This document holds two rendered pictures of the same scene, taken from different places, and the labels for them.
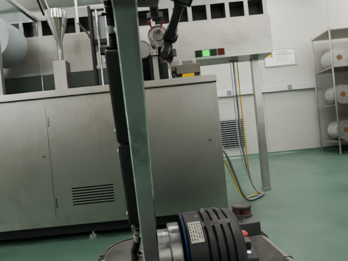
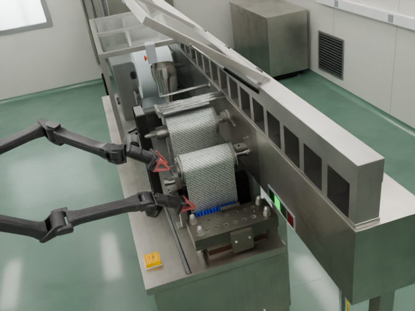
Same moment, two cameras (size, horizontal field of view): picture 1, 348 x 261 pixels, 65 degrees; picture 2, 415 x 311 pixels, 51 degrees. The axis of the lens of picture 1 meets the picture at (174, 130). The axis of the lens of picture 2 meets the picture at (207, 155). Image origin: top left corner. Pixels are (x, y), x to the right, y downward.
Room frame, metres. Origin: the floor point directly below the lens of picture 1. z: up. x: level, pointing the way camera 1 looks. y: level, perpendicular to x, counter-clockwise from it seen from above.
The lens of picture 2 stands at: (1.63, -1.68, 2.28)
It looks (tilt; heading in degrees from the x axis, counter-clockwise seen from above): 30 degrees down; 78
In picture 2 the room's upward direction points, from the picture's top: 9 degrees counter-clockwise
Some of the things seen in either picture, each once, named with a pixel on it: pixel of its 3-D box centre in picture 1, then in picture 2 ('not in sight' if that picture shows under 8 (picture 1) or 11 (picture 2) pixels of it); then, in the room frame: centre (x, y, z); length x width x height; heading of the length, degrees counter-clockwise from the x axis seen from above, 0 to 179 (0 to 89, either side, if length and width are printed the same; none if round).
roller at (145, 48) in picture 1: (144, 53); not in sight; (2.00, 0.16, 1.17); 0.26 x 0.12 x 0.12; 0
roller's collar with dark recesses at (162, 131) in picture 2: not in sight; (162, 132); (1.85, 0.29, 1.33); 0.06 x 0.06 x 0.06; 0
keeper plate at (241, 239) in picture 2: not in sight; (242, 240); (2.05, -0.23, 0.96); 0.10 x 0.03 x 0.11; 0
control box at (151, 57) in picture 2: not in sight; (149, 52); (1.90, 0.59, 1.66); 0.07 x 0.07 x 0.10; 85
